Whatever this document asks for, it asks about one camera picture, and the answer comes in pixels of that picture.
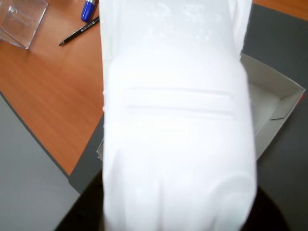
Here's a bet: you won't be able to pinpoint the clear acrylic box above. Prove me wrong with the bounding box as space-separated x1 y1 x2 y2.
0 0 49 50

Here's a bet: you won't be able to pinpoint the blue marker pen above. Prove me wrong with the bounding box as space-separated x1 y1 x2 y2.
80 0 97 23

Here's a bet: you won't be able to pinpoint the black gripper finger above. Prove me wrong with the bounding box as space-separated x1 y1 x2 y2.
54 168 108 231
243 187 292 231

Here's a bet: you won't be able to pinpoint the black pencil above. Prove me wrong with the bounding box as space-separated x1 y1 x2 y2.
58 16 101 47

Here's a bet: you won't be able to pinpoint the gray paper box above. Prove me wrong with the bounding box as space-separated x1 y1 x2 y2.
96 52 307 164

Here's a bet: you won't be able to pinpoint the white sandwich package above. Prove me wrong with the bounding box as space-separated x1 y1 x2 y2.
99 0 257 231

